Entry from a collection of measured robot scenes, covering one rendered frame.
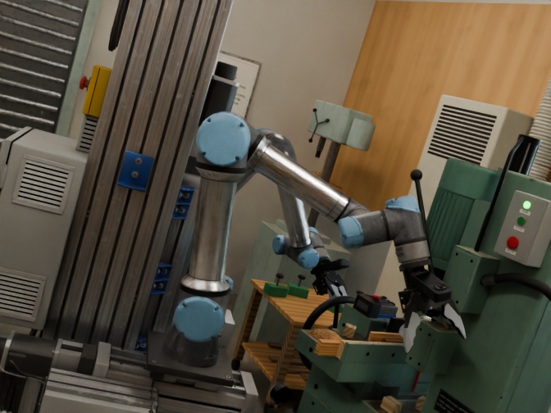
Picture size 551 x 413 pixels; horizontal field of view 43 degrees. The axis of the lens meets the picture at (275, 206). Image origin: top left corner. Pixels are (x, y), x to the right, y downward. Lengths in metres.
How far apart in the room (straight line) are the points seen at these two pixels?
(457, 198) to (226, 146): 0.74
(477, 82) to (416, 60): 0.64
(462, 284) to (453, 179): 0.35
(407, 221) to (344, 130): 2.68
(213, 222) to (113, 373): 0.48
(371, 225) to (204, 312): 0.43
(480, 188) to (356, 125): 2.27
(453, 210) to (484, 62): 2.32
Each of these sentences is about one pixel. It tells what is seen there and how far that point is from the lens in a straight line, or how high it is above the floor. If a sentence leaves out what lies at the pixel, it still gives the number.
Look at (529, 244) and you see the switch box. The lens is 1.73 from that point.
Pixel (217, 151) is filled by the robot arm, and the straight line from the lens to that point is 1.54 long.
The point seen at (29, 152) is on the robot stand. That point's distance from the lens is 1.83.
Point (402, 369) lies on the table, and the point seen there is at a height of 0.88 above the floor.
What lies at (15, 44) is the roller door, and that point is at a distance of 4.53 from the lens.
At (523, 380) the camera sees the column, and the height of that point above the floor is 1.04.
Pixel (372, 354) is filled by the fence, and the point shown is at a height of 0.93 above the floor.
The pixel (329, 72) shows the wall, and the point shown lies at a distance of 5.22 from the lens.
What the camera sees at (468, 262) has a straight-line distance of 1.80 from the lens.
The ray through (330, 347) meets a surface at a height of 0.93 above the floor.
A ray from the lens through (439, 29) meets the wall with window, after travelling 4.66.
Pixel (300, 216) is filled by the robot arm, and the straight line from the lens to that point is 2.38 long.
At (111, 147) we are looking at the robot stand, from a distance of 1.85.
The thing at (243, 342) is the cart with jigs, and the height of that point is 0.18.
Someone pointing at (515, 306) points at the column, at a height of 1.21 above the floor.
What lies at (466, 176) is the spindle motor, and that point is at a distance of 1.99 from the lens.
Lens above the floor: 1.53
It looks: 9 degrees down
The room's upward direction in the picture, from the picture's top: 17 degrees clockwise
